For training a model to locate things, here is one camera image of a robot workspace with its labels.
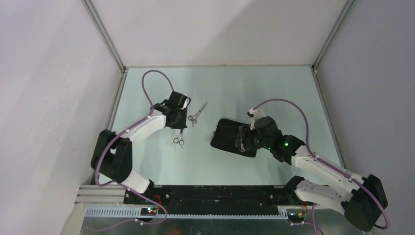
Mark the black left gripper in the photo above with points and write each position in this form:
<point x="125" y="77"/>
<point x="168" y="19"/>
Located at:
<point x="183" y="124"/>

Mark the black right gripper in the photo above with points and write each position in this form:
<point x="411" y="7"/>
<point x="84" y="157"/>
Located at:
<point x="247" y="132"/>

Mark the black zippered tool case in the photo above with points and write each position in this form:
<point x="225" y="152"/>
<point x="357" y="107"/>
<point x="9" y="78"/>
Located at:
<point x="226" y="135"/>

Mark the silver hair scissors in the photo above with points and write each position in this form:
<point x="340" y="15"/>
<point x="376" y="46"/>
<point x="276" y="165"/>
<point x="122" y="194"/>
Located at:
<point x="193" y="118"/>

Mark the silver thinning shears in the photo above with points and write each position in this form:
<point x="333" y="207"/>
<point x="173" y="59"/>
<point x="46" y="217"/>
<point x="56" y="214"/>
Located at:
<point x="179" y="139"/>

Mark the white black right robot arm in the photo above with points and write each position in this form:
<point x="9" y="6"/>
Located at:
<point x="361" y="200"/>

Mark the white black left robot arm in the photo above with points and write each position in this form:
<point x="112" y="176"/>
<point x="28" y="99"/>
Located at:
<point x="112" y="160"/>

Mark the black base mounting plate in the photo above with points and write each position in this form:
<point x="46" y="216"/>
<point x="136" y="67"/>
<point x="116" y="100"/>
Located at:
<point x="251" y="200"/>

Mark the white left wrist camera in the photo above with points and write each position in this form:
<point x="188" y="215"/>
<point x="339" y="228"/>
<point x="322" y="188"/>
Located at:
<point x="187" y="101"/>

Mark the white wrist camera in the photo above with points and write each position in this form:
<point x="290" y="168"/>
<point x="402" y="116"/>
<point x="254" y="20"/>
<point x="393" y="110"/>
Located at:
<point x="255" y="114"/>
<point x="187" y="101"/>

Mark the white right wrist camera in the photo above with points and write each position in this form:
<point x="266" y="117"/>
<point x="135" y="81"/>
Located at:
<point x="255" y="114"/>

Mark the grey slotted cable duct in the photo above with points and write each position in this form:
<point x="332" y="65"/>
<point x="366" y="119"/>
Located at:
<point x="140" y="212"/>

